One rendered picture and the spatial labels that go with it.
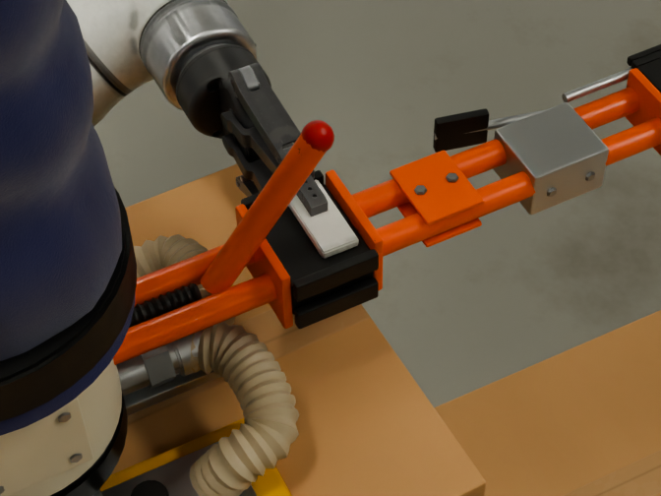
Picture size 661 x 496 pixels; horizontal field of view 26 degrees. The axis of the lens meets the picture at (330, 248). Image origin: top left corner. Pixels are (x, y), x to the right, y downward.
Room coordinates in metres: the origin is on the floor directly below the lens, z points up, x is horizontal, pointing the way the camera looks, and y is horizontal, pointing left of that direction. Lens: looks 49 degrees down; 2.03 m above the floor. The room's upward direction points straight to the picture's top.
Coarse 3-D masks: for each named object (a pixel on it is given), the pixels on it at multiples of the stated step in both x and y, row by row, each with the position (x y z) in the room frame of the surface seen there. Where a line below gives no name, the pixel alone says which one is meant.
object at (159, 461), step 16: (224, 432) 0.61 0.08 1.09; (176, 448) 0.60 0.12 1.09; (192, 448) 0.60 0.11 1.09; (208, 448) 0.60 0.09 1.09; (144, 464) 0.59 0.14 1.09; (160, 464) 0.59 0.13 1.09; (176, 464) 0.58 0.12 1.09; (192, 464) 0.58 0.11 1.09; (112, 480) 0.57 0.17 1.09; (128, 480) 0.57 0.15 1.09; (144, 480) 0.57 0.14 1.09; (160, 480) 0.57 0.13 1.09; (176, 480) 0.57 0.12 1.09; (272, 480) 0.57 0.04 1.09
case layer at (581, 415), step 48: (624, 336) 1.12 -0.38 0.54; (528, 384) 1.04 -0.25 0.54; (576, 384) 1.04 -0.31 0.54; (624, 384) 1.04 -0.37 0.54; (480, 432) 0.97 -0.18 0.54; (528, 432) 0.97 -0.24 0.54; (576, 432) 0.97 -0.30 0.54; (624, 432) 0.97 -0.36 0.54; (528, 480) 0.90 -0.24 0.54; (576, 480) 0.90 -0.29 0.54; (624, 480) 0.90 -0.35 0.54
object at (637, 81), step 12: (660, 60) 0.88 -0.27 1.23; (636, 72) 0.87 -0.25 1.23; (648, 72) 0.87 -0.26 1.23; (660, 72) 0.87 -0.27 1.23; (636, 84) 0.86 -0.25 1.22; (648, 84) 0.86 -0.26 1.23; (660, 84) 0.85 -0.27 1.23; (648, 96) 0.85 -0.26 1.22; (660, 96) 0.84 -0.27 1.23; (648, 108) 0.84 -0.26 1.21; (660, 108) 0.83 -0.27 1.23; (636, 120) 0.85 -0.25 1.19; (648, 120) 0.84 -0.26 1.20
